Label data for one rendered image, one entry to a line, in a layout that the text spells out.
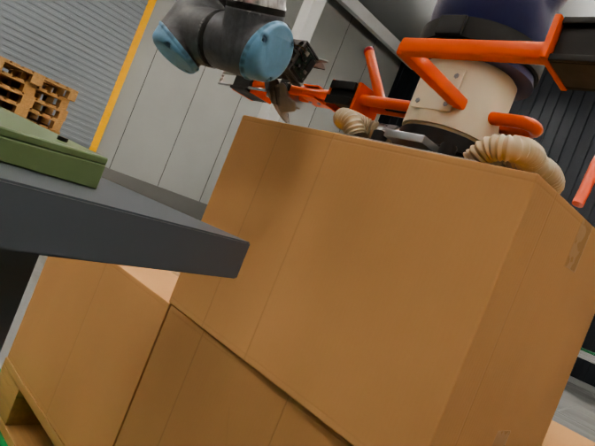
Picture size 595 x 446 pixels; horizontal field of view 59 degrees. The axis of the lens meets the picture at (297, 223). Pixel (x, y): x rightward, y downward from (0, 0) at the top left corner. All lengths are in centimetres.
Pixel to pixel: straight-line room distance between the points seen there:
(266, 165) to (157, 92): 1013
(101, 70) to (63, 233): 1013
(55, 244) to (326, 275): 51
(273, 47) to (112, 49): 976
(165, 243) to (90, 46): 998
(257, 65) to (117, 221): 47
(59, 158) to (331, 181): 50
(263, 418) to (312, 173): 39
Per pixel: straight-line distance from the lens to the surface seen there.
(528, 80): 100
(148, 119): 1103
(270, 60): 82
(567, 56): 64
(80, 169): 44
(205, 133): 1170
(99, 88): 1045
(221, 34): 84
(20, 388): 158
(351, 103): 111
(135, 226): 39
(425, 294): 69
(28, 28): 1008
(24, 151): 41
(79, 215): 36
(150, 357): 110
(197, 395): 98
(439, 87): 87
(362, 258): 76
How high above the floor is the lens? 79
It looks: level
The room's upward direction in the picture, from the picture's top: 22 degrees clockwise
